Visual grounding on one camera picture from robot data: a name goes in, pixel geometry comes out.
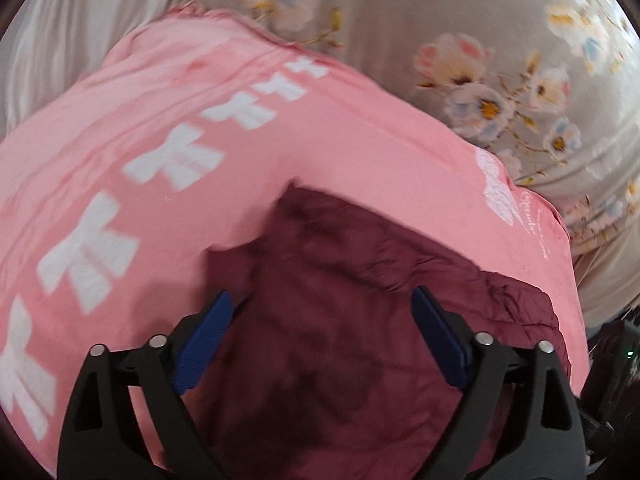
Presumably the pink blanket with white bows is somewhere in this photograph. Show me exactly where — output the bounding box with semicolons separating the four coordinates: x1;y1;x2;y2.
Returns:
0;2;592;476

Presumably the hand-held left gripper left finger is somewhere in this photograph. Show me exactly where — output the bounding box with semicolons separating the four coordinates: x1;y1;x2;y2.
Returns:
57;289;235;480

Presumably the grey floral bed sheet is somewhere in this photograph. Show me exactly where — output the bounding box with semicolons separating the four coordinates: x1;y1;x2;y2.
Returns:
175;0;640;332

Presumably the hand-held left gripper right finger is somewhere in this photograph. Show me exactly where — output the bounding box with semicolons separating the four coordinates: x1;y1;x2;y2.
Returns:
410;284;586;480

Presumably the white satin cloth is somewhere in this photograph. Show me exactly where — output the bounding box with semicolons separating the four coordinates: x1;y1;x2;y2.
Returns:
0;0;187;137

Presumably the maroon puffer jacket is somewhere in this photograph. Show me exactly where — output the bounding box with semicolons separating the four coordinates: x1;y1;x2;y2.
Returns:
165;182;574;480

